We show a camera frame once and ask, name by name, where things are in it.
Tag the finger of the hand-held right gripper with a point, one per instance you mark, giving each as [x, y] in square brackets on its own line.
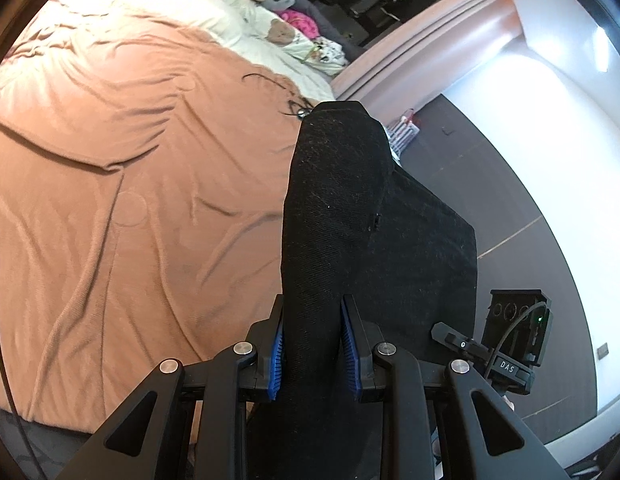
[457, 342]

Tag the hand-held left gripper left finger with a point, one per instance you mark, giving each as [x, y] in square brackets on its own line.
[276, 365]

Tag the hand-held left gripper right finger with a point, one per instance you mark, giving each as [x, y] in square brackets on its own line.
[349, 360]

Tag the black pants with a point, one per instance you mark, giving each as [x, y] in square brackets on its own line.
[335, 210]

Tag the red striped bag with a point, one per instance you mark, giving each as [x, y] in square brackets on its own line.
[405, 132]

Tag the grey shaggy rug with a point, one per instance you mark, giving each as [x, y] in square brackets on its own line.
[60, 440]

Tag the orange blanket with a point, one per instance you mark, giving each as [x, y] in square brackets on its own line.
[115, 160]

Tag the ceiling strip light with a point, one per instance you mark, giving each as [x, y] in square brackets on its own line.
[602, 50]

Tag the pink curtain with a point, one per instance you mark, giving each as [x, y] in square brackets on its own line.
[415, 45]

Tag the white patterned pillow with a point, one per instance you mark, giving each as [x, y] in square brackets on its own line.
[330, 55]

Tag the dark grey bedding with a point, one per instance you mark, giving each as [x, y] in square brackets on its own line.
[335, 25]

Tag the pink fuzzy cloth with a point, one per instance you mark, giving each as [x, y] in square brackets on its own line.
[300, 22]

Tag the grey plush toy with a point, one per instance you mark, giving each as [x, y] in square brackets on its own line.
[282, 0]

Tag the cream duvet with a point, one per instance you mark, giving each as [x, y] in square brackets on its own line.
[190, 0]

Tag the wall socket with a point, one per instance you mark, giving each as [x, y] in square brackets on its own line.
[603, 349]

